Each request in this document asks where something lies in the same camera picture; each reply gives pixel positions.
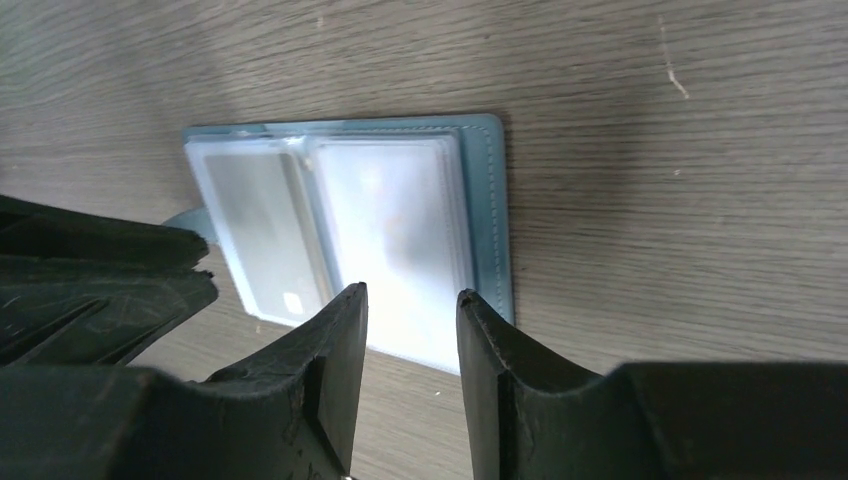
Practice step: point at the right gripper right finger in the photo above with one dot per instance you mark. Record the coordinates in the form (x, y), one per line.
(533, 414)

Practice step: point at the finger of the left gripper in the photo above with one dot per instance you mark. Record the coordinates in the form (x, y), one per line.
(74, 312)
(35, 230)

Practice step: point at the blue card holder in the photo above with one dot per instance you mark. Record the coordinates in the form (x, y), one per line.
(414, 207)

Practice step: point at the grey card in holder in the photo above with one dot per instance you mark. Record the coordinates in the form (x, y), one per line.
(259, 208)

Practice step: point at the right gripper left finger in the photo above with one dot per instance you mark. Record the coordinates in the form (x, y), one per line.
(287, 411)

